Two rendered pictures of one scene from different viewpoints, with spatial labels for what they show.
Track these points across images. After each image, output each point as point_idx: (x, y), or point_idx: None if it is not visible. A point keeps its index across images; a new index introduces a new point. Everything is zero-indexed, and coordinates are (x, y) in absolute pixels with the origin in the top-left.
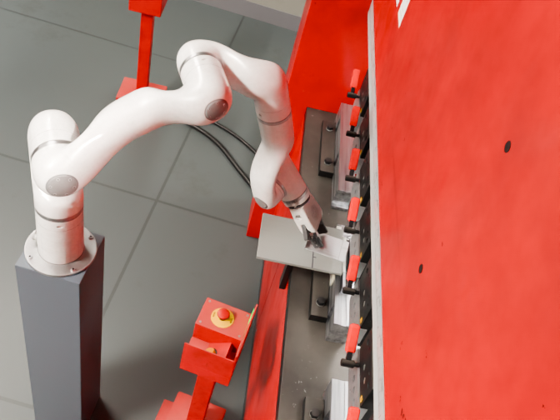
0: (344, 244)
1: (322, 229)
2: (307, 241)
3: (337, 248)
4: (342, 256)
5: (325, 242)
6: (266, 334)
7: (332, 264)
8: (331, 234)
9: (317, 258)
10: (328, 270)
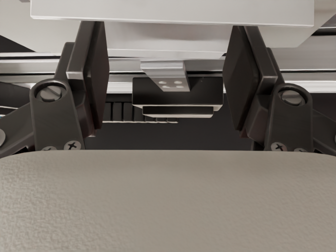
0: (200, 54)
1: (232, 78)
2: (73, 20)
3: (162, 45)
4: (129, 53)
5: (179, 23)
6: None
7: (52, 38)
8: (259, 29)
9: (22, 5)
10: (2, 34)
